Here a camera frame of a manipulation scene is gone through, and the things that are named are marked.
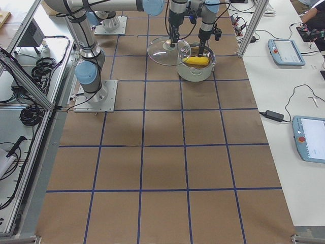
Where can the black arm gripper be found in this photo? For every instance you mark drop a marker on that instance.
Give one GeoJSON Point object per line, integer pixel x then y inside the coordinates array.
{"type": "Point", "coordinates": [204, 34]}
{"type": "Point", "coordinates": [173, 27]}

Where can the yellow corn cob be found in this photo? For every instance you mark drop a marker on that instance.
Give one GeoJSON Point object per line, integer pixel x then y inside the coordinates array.
{"type": "Point", "coordinates": [196, 60]}

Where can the black power adapter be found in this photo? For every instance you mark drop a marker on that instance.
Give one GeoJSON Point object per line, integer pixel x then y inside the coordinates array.
{"type": "Point", "coordinates": [272, 115]}

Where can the far teach pendant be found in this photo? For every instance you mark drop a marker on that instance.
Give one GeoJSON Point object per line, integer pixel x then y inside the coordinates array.
{"type": "Point", "coordinates": [285, 53]}

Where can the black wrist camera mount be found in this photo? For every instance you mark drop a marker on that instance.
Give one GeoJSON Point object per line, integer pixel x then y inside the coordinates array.
{"type": "Point", "coordinates": [217, 32]}
{"type": "Point", "coordinates": [192, 14]}

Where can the pale green cooking pot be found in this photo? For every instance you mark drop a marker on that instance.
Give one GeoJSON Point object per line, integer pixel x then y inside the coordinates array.
{"type": "Point", "coordinates": [197, 73]}

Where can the aluminium frame post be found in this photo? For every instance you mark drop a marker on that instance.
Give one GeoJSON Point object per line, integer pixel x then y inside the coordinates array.
{"type": "Point", "coordinates": [258, 13]}

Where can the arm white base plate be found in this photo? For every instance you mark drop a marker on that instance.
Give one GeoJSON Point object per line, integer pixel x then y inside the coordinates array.
{"type": "Point", "coordinates": [103, 100]}
{"type": "Point", "coordinates": [111, 27]}

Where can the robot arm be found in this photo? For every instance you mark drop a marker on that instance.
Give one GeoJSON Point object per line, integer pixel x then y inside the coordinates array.
{"type": "Point", "coordinates": [207, 10]}
{"type": "Point", "coordinates": [88, 73]}

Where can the teach pendant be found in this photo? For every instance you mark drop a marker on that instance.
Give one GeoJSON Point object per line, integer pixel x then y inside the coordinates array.
{"type": "Point", "coordinates": [285, 53]}
{"type": "Point", "coordinates": [309, 138]}

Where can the glass pot lid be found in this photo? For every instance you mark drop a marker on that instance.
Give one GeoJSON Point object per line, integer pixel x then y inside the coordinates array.
{"type": "Point", "coordinates": [162, 51]}

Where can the grey electronics box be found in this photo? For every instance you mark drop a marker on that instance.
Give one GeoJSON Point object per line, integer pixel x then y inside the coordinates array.
{"type": "Point", "coordinates": [32, 37]}

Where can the near teach pendant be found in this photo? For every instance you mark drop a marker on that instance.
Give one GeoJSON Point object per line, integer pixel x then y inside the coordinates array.
{"type": "Point", "coordinates": [309, 138]}

